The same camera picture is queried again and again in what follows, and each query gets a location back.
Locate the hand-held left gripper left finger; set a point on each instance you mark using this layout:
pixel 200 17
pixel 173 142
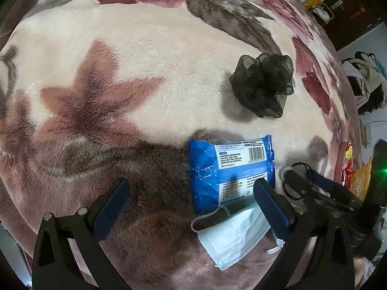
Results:
pixel 110 211

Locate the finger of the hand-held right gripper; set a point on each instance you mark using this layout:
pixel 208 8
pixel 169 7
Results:
pixel 305 188
pixel 329 185

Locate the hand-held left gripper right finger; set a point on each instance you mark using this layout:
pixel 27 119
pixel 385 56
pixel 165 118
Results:
pixel 272 211

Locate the yellow plastic basket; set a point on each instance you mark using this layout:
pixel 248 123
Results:
pixel 361 181

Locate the light blue face mask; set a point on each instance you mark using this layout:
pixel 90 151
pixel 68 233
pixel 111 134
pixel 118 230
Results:
pixel 235 238

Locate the pink tray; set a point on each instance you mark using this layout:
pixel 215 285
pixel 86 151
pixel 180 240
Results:
pixel 339 160

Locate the pile of wrapped candies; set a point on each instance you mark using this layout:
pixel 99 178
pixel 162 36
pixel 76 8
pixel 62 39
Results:
pixel 349 164

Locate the blue mask packet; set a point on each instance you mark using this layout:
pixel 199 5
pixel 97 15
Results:
pixel 211 181

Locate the black organza scrunchie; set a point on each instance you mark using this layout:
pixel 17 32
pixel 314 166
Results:
pixel 260 84

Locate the pile of clothes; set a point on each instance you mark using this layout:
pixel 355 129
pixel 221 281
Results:
pixel 367 78

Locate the floral plush blanket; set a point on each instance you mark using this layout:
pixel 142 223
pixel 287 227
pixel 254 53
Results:
pixel 121 96

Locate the white handbag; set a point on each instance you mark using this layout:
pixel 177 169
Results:
pixel 323 12

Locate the yellow bag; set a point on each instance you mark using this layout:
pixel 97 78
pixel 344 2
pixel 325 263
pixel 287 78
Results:
pixel 313 0

